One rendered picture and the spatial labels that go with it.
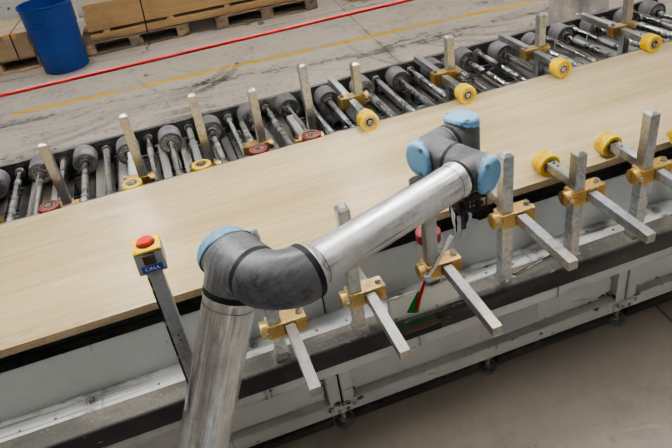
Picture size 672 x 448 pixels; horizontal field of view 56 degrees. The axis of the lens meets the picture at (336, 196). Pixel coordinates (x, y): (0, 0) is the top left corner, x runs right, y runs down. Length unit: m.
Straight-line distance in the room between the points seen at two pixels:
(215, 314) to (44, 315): 0.91
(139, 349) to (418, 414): 1.14
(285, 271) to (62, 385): 1.18
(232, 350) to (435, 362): 1.40
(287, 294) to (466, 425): 1.57
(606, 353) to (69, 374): 2.06
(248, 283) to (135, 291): 0.90
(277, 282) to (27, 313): 1.14
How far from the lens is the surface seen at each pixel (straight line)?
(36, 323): 2.09
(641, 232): 1.95
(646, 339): 3.01
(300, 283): 1.15
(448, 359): 2.60
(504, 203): 1.93
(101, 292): 2.09
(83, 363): 2.13
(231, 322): 1.29
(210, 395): 1.38
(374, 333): 1.97
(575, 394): 2.75
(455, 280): 1.88
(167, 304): 1.73
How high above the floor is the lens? 2.09
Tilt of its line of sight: 32 degrees down
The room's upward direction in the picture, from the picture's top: 9 degrees counter-clockwise
